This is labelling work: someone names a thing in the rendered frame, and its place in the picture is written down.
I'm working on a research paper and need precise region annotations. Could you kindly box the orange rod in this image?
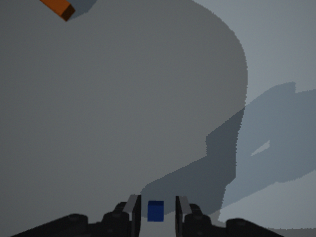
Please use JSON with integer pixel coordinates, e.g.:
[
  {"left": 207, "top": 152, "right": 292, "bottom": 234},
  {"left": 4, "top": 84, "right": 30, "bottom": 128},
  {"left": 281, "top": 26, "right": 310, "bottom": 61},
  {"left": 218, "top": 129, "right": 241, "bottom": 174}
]
[{"left": 40, "top": 0, "right": 76, "bottom": 22}]

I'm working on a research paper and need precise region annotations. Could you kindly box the small dark blue block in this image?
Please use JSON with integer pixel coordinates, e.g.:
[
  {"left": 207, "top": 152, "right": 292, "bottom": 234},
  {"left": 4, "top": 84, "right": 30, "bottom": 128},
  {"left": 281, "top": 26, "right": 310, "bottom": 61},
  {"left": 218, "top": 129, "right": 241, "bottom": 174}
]
[{"left": 147, "top": 201, "right": 164, "bottom": 222}]

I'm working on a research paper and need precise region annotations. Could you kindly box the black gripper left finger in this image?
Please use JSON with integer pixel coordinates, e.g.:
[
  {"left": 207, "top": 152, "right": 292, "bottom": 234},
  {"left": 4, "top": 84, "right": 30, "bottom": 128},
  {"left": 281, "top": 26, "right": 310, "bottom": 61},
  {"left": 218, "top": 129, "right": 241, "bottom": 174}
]
[{"left": 11, "top": 195, "right": 141, "bottom": 237}]

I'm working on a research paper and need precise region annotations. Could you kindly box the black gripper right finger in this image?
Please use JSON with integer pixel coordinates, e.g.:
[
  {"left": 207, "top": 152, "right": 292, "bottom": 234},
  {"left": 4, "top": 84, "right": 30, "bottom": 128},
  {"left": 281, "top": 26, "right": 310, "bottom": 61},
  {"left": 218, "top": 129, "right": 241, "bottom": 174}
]
[{"left": 175, "top": 196, "right": 284, "bottom": 237}]

